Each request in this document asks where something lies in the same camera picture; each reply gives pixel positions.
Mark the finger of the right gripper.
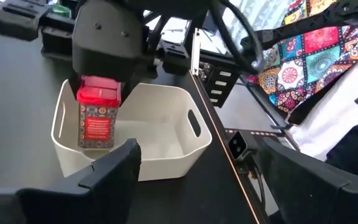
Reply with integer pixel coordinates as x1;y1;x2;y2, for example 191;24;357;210
68;73;81;100
119;77;136;106

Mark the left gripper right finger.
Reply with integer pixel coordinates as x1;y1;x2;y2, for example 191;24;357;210
258;138;358;224

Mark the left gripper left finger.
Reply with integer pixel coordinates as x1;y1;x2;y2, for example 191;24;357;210
0;138;143;224

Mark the red-lid smoked paprika tin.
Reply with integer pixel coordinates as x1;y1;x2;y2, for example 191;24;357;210
76;75;122;150

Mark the white plastic bin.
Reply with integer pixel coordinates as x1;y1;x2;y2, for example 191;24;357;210
50;79;213;182

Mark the person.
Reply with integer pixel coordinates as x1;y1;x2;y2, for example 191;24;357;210
287;43;358;184

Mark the black box with white labels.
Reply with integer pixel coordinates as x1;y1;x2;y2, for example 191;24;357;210
199;60;242;108

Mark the colourful patchwork cloth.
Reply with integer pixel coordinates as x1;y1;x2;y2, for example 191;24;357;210
247;0;358;116

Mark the black two-lens camera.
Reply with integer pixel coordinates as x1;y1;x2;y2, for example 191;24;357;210
227;130;259;161

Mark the black camera cable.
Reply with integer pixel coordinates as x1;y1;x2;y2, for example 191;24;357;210
208;0;265;75

